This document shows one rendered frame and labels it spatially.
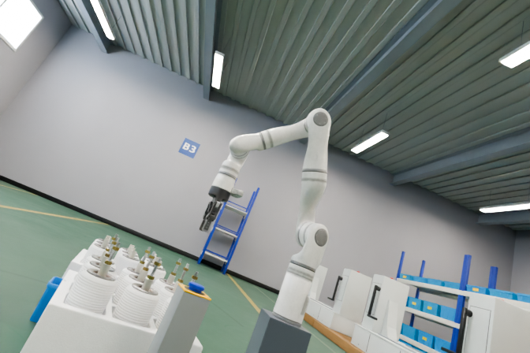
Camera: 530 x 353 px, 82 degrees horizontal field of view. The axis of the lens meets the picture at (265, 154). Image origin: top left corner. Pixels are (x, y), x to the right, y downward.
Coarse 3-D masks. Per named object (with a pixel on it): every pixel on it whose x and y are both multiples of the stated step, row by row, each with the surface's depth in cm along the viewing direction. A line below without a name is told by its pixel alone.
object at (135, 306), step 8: (128, 288) 80; (128, 296) 79; (136, 296) 78; (144, 296) 79; (152, 296) 80; (120, 304) 79; (128, 304) 78; (136, 304) 78; (144, 304) 79; (152, 304) 80; (120, 312) 77; (128, 312) 77; (136, 312) 77; (144, 312) 79; (152, 312) 81; (128, 320) 76; (136, 320) 77; (144, 320) 79
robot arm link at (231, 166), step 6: (246, 156) 115; (228, 162) 109; (234, 162) 109; (240, 162) 114; (222, 168) 108; (228, 168) 108; (234, 168) 108; (240, 168) 111; (228, 174) 107; (234, 174) 108
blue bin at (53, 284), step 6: (48, 282) 101; (54, 282) 109; (60, 282) 110; (48, 288) 101; (54, 288) 101; (48, 294) 100; (42, 300) 99; (48, 300) 100; (42, 306) 99; (36, 312) 98; (42, 312) 99; (30, 318) 98; (36, 318) 98
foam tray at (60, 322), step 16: (64, 288) 81; (48, 304) 68; (64, 304) 70; (112, 304) 84; (48, 320) 67; (64, 320) 68; (80, 320) 70; (96, 320) 71; (112, 320) 73; (32, 336) 65; (48, 336) 67; (64, 336) 68; (80, 336) 69; (96, 336) 71; (112, 336) 72; (128, 336) 73; (144, 336) 75; (32, 352) 65; (48, 352) 66; (64, 352) 67; (80, 352) 69; (96, 352) 70; (112, 352) 71; (128, 352) 73; (144, 352) 74; (192, 352) 79
